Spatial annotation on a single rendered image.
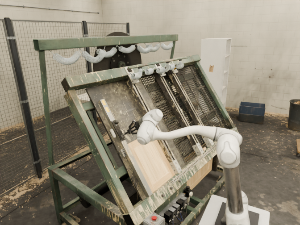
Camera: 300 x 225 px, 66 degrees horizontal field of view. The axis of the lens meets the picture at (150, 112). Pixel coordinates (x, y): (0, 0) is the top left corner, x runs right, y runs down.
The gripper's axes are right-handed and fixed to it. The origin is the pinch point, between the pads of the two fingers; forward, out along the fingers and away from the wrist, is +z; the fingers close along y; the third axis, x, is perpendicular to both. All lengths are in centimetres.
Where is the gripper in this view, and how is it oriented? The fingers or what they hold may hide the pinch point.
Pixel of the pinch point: (128, 131)
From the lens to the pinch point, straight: 197.4
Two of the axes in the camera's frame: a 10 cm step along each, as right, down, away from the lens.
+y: 4.6, 8.8, -0.9
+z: -6.1, 3.9, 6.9
